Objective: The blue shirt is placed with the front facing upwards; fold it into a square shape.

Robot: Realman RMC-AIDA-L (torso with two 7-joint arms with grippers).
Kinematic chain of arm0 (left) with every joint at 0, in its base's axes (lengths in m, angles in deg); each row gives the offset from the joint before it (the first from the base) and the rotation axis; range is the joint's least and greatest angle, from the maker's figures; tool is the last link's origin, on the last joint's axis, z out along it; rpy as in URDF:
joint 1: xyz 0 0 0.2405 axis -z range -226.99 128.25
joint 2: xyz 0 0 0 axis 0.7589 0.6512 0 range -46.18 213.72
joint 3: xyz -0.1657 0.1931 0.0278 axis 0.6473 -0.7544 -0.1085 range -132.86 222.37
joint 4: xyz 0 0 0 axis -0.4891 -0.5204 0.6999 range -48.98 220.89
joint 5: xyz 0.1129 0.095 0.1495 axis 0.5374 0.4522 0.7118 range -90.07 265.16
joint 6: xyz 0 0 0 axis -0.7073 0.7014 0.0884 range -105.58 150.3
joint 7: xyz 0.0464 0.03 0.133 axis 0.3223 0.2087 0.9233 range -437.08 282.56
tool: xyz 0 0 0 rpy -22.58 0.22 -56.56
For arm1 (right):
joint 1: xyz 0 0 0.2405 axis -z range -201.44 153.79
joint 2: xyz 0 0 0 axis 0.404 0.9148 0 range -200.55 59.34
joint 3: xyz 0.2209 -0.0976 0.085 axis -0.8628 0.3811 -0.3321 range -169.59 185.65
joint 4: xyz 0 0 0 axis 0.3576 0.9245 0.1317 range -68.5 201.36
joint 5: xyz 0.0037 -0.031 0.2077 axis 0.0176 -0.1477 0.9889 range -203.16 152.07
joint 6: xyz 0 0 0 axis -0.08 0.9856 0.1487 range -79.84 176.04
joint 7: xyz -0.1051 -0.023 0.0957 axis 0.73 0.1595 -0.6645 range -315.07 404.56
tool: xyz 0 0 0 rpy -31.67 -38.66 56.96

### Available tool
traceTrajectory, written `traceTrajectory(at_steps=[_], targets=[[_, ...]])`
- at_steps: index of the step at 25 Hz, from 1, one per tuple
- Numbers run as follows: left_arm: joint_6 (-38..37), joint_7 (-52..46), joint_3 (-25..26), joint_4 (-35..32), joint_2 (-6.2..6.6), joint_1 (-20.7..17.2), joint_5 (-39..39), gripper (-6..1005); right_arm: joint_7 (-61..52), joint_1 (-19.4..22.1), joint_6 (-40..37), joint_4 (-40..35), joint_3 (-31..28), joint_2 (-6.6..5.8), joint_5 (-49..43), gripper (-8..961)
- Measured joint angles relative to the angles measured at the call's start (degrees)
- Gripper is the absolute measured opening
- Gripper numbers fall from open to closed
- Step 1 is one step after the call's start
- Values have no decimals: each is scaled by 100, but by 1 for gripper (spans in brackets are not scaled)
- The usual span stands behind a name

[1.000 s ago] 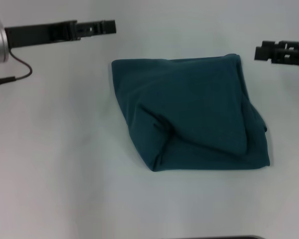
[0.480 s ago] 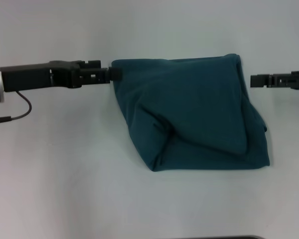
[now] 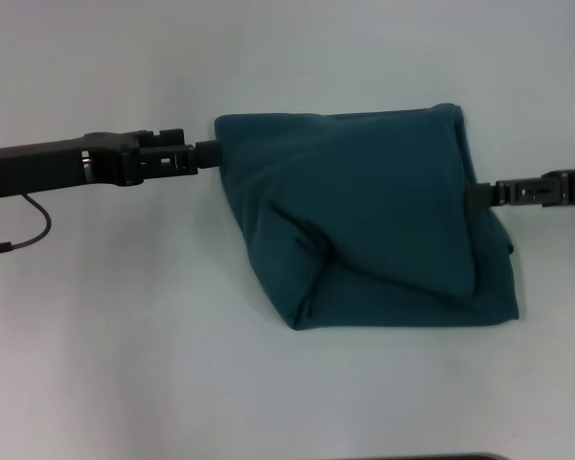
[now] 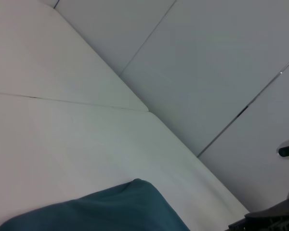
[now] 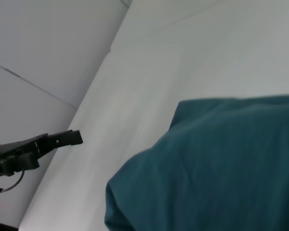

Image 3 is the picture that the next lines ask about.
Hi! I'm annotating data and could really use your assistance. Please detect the left gripper cable with plug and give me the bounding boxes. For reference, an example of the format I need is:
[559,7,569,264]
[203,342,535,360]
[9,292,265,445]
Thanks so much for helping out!
[0,194,53,259]

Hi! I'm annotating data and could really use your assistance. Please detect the teal T-shirt with FREE print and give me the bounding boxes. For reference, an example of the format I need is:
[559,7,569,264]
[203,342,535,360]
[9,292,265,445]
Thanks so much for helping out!
[214,101,521,333]

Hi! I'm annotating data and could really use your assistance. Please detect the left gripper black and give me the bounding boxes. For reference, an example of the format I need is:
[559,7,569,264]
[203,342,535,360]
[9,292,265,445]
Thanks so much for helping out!
[0,127,222,198]

